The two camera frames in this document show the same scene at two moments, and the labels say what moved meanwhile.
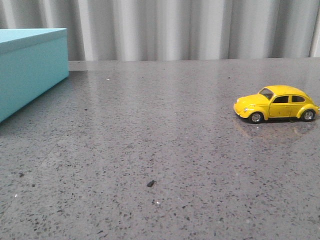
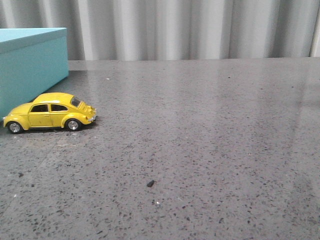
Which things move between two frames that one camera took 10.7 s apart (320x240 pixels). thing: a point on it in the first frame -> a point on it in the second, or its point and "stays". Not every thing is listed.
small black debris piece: x=150 y=183 stays
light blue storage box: x=32 y=61 stays
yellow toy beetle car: x=274 y=101 -> x=50 y=110
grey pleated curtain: x=154 y=30 stays
